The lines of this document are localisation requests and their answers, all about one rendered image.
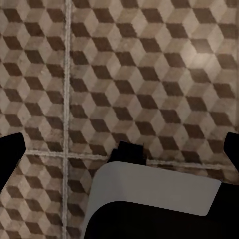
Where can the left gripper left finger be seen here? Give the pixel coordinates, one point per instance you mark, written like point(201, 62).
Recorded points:
point(12, 148)

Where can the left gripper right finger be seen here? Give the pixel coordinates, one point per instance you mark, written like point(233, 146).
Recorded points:
point(231, 148)

